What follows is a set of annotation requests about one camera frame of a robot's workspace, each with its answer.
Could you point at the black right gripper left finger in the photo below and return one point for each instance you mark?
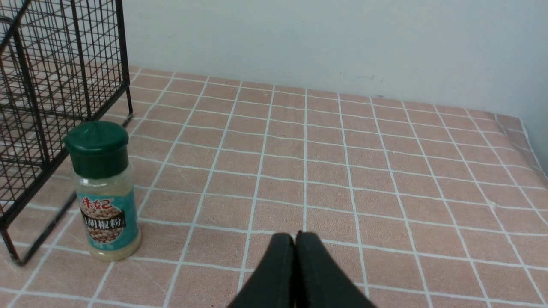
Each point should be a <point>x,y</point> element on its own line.
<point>270,285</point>

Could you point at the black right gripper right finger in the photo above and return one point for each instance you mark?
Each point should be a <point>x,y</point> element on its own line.
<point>320,282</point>

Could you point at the green-capped white pepper shaker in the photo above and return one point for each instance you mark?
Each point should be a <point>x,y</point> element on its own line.
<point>104,188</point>

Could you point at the pink checkered tablecloth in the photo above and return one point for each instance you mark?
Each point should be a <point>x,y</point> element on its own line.
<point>420,205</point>

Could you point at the black wire mesh rack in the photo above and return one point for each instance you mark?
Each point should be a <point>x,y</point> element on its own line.
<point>63,63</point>

